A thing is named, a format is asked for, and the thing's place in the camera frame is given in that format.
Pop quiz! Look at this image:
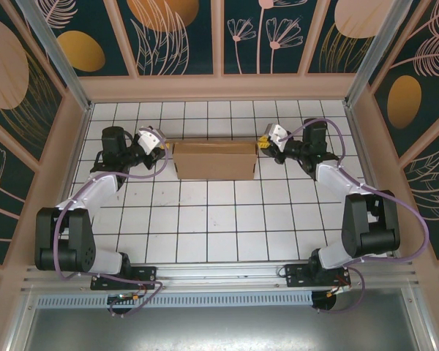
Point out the brown cardboard paper box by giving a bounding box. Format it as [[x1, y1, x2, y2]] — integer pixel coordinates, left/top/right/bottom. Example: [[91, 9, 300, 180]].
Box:
[[165, 137, 259, 181]]

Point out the grey metal sheet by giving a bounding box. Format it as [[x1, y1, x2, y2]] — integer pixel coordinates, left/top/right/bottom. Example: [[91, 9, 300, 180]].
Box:
[[7, 306, 435, 351]]

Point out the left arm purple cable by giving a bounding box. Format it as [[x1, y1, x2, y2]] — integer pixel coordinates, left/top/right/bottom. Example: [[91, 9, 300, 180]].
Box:
[[52, 132, 170, 317]]

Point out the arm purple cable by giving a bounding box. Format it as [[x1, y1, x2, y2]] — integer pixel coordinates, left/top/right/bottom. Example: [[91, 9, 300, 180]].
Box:
[[279, 118, 432, 315], [52, 132, 170, 317]]

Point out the aluminium side rail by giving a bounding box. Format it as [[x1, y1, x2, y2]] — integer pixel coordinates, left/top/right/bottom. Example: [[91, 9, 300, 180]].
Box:
[[42, 104, 94, 265], [345, 104, 394, 255]]

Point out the aluminium frame post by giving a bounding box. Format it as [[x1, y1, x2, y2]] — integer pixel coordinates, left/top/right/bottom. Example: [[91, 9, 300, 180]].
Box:
[[23, 0, 94, 115], [345, 0, 408, 109]]

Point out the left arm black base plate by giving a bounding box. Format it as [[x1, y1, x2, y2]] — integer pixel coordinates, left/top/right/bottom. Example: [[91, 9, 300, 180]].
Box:
[[90, 263, 159, 292]]

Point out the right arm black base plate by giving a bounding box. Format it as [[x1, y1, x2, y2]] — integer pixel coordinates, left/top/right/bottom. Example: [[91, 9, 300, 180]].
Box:
[[282, 262, 353, 290]]

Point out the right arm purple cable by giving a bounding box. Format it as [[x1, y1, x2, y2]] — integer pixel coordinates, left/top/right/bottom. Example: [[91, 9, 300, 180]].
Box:
[[279, 118, 432, 315]]

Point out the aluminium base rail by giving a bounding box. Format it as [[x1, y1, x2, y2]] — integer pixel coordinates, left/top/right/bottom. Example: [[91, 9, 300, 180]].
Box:
[[20, 258, 419, 294]]

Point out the slotted grey cable duct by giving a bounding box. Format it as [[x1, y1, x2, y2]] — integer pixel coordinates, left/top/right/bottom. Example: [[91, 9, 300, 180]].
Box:
[[35, 291, 315, 309]]

